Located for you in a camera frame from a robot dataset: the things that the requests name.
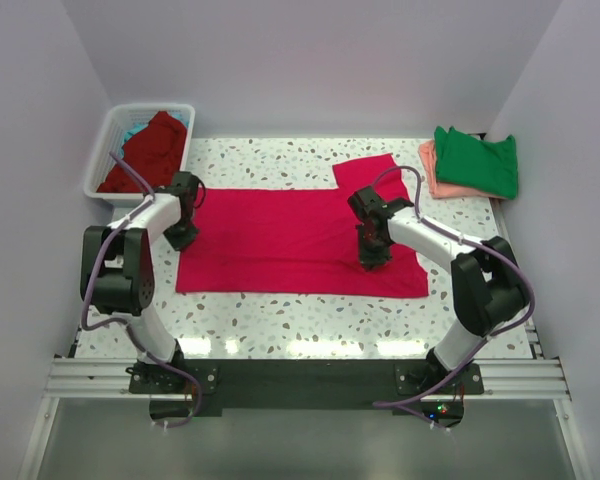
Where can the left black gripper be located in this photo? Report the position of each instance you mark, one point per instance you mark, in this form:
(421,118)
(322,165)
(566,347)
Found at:
(180,242)

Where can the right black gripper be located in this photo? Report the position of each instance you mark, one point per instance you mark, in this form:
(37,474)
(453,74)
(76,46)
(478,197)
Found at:
(370,260)

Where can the pink red t-shirt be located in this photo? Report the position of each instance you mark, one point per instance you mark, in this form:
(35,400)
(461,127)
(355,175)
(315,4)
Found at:
(297,241)

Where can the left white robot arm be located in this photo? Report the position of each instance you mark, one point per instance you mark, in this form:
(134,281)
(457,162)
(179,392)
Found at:
(117,282)

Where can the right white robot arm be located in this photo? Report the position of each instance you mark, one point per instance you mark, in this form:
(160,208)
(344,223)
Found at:
(490,293)

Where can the dark red t-shirt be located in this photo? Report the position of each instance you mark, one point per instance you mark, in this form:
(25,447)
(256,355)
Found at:
(155,164)

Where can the light blue t-shirt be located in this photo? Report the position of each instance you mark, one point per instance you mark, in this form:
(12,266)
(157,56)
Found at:
(162,130)

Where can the white plastic laundry basket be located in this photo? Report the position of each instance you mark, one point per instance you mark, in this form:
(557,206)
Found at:
(118,121)

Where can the folded peach t-shirt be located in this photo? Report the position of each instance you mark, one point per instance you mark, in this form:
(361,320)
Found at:
(442,190)

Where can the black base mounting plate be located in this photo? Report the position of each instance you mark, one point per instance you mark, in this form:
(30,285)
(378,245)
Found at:
(207,388)

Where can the folded green t-shirt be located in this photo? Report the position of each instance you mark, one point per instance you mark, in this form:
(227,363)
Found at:
(466,161)

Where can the aluminium rail frame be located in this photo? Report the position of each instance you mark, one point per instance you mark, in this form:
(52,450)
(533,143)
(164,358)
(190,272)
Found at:
(91,427)

